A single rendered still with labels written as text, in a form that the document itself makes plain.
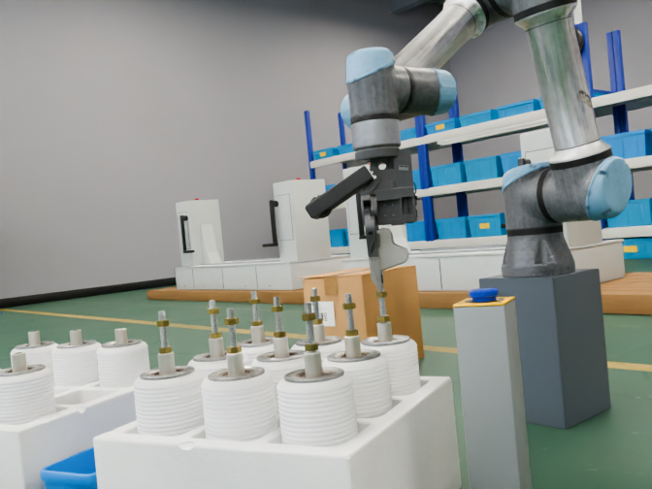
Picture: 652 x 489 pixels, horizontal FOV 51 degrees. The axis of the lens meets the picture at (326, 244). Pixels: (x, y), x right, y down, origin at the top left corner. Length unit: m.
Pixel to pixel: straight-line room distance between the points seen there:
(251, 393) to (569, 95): 0.83
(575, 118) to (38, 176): 6.64
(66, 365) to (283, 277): 3.21
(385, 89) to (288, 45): 8.47
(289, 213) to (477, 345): 3.65
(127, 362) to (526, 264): 0.81
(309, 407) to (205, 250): 4.90
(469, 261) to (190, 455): 2.65
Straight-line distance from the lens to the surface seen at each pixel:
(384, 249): 1.04
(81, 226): 7.67
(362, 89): 1.05
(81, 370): 1.44
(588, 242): 3.34
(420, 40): 1.33
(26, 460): 1.16
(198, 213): 5.74
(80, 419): 1.22
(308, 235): 4.58
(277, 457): 0.84
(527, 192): 1.46
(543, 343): 1.45
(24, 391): 1.19
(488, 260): 3.36
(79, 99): 7.89
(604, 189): 1.37
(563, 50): 1.38
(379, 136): 1.04
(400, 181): 1.05
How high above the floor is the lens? 0.43
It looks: 1 degrees down
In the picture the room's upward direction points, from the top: 5 degrees counter-clockwise
